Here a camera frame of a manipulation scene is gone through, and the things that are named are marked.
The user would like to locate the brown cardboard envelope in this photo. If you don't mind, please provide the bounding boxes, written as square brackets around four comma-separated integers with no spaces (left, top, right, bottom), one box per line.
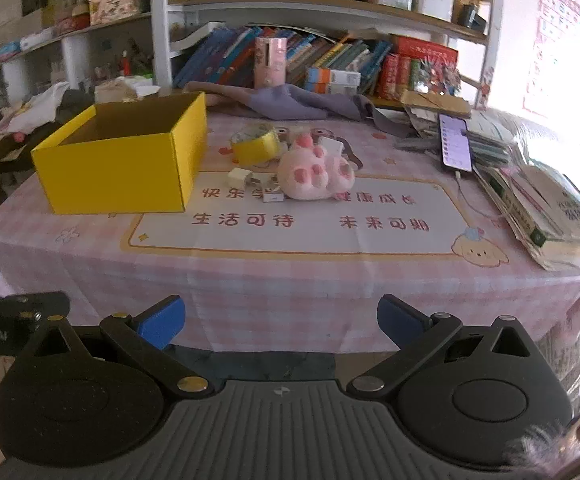
[401,89,471,118]

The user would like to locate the row of leaning books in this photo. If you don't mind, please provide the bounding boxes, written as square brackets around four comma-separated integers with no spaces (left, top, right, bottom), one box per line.
[174,26,395,97]

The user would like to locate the purple-grey cloth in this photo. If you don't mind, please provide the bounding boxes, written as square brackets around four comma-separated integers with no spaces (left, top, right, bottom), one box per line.
[185,80,418,138]

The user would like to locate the white charging cable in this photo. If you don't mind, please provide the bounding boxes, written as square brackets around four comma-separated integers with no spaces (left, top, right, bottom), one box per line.
[452,170,500,221]

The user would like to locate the red gift box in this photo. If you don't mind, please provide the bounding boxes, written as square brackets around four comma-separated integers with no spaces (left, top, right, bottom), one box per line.
[377,35,459,101]

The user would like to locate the white plastic bag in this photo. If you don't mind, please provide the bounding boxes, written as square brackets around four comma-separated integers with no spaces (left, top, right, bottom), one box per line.
[95,76,161,103]

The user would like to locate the pink plush paw toy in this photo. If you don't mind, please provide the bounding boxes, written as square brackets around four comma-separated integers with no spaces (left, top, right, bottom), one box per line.
[276,132,355,201]

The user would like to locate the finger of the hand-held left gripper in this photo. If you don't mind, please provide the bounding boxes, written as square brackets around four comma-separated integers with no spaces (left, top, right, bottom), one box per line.
[0,291,71,322]

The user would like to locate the stack of papers and booklets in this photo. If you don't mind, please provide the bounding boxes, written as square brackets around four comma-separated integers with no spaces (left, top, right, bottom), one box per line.
[470,115,580,271]

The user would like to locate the pink wall poster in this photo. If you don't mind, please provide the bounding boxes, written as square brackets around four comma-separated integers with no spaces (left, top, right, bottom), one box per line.
[522,0,580,121]

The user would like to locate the orange and white small boxes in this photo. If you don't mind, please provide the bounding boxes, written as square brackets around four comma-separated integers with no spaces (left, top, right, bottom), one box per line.
[306,66,361,95]

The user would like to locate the pink tall carton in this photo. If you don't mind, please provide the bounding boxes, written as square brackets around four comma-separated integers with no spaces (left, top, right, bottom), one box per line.
[255,36,288,88]

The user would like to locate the pile of clothes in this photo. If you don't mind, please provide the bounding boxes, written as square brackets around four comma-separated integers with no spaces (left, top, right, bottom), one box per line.
[0,82,96,171]

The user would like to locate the smartphone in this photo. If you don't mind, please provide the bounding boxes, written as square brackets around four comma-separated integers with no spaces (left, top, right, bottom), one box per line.
[438,112,473,173]

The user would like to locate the white cubby shelf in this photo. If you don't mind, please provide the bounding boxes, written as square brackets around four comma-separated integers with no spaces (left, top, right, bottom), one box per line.
[0,10,153,111]

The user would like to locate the yellow cardboard box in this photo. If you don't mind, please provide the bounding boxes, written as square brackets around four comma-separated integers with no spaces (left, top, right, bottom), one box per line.
[31,91,208,216]

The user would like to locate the white charger plug with prongs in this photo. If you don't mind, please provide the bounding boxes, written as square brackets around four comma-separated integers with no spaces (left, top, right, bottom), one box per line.
[227,167,278,190]

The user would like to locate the white bookshelf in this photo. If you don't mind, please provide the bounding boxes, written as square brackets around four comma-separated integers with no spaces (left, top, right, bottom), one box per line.
[150,0,508,111]

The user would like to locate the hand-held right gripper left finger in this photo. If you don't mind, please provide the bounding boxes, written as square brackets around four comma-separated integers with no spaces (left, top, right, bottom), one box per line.
[22,296,215,397]

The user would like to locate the grey strap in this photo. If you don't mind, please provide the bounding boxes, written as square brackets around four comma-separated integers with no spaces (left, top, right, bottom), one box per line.
[342,135,363,171]

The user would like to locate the yellow tape roll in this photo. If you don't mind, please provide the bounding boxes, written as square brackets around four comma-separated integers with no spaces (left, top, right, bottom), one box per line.
[231,124,285,165]

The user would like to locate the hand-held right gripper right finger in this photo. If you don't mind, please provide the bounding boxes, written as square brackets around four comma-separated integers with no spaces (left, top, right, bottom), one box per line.
[346,295,540,397]

